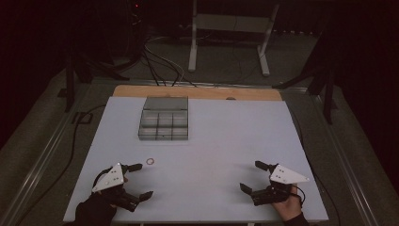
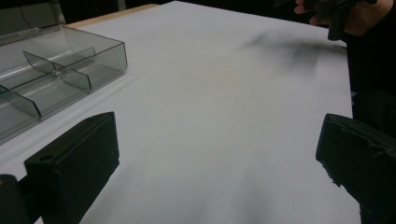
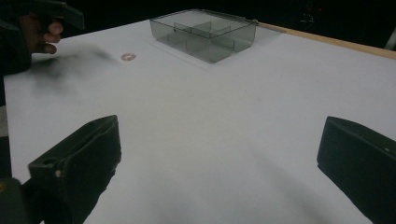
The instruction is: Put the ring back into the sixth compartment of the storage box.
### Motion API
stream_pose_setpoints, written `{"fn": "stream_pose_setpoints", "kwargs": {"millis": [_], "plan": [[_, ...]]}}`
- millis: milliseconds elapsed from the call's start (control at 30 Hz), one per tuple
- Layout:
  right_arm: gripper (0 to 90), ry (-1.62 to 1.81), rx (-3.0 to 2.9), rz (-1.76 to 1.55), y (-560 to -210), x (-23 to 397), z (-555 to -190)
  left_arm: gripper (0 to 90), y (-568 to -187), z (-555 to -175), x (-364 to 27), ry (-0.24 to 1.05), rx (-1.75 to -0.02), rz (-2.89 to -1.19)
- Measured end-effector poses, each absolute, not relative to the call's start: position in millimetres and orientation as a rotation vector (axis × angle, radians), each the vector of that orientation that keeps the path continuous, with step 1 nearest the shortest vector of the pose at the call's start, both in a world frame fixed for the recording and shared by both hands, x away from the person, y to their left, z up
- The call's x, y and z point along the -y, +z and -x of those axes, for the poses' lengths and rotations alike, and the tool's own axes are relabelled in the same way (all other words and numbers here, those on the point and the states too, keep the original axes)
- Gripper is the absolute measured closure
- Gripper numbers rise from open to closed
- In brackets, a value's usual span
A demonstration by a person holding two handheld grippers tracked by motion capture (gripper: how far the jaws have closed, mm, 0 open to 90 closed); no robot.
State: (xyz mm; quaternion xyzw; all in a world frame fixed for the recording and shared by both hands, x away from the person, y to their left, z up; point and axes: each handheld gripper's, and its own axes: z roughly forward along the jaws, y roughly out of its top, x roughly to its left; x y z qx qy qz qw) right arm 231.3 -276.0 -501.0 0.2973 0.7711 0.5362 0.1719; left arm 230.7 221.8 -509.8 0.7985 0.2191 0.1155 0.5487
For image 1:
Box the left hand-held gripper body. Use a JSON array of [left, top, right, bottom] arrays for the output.
[[91, 162, 141, 213]]

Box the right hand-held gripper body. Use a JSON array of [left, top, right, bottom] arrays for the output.
[[250, 164, 311, 207]]

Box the clear plastic compartment box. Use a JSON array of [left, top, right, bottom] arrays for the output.
[[137, 95, 190, 141]]

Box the person's right hand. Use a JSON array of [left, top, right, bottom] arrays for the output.
[[271, 185, 304, 222]]

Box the person's left hand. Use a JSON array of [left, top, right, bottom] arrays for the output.
[[74, 191, 119, 226]]

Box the person's dark right sleeve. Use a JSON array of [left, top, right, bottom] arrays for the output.
[[283, 212, 311, 226]]

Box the white table cover sheet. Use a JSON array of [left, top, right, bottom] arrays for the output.
[[62, 95, 329, 224]]

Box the black metal stand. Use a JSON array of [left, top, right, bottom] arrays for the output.
[[272, 29, 340, 125], [56, 18, 131, 113]]

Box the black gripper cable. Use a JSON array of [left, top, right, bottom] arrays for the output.
[[290, 185, 306, 209]]

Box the black floor cable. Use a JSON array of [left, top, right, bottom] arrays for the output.
[[13, 104, 107, 226]]

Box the metal floor rail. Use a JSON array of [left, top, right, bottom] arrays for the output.
[[309, 90, 382, 226], [0, 82, 92, 226]]

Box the bundle of floor cables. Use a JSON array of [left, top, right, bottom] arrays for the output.
[[137, 34, 199, 89]]

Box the white metal stand frame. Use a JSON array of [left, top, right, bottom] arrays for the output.
[[187, 0, 280, 77]]

